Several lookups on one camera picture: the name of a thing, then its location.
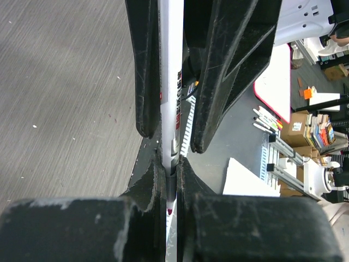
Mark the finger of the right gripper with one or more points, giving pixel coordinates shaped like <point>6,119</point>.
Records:
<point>143,25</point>
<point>230,45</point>

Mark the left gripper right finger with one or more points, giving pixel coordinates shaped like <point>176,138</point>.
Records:
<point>213,227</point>

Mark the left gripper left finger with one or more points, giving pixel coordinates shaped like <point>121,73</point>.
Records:
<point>130,227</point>

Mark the magenta whiteboard marker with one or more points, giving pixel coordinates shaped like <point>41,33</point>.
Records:
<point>170,103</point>

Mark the white slotted cable duct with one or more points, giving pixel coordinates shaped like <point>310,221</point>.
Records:
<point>188,128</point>

